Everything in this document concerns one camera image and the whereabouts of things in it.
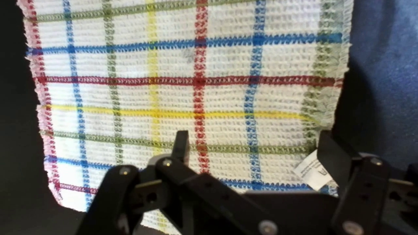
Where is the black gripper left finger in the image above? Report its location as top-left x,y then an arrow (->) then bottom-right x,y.
76,129 -> 280,235

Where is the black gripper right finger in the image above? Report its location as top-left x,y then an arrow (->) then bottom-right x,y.
316,129 -> 418,235

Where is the white plaid dish cloth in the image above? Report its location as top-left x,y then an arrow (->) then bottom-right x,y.
17,0 -> 355,234

